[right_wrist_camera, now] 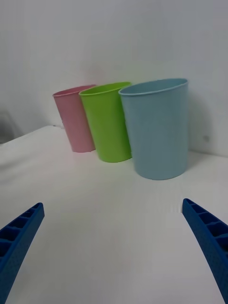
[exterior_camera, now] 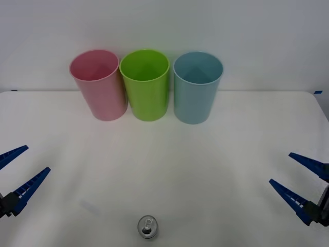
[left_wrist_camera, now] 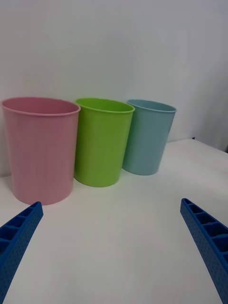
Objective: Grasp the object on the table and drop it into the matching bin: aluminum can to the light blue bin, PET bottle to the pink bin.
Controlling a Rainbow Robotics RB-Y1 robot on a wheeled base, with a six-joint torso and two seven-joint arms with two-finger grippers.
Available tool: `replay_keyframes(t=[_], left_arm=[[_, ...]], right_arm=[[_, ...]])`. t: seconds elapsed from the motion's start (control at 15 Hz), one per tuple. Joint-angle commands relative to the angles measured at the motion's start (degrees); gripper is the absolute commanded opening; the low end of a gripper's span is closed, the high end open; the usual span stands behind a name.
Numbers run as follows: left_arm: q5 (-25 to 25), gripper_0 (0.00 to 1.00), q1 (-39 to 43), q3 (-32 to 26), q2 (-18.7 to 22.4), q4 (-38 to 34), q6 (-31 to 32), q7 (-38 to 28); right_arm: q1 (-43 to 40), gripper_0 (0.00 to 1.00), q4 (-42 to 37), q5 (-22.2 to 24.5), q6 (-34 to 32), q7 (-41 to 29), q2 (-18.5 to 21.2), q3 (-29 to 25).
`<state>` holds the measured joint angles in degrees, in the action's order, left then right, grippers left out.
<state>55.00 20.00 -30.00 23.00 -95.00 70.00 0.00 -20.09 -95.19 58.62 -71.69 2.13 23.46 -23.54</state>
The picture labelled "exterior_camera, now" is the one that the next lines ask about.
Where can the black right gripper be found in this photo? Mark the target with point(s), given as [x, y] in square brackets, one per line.
[325, 205]

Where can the black drink can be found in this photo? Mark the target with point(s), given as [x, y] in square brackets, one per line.
[147, 227]

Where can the pink plastic bin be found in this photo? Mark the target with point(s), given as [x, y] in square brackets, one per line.
[102, 100]

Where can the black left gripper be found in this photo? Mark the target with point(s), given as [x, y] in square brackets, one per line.
[1, 205]

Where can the green plastic bin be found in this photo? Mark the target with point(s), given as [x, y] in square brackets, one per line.
[147, 100]

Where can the pale blue plastic bin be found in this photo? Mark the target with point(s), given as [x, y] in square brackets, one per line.
[192, 103]

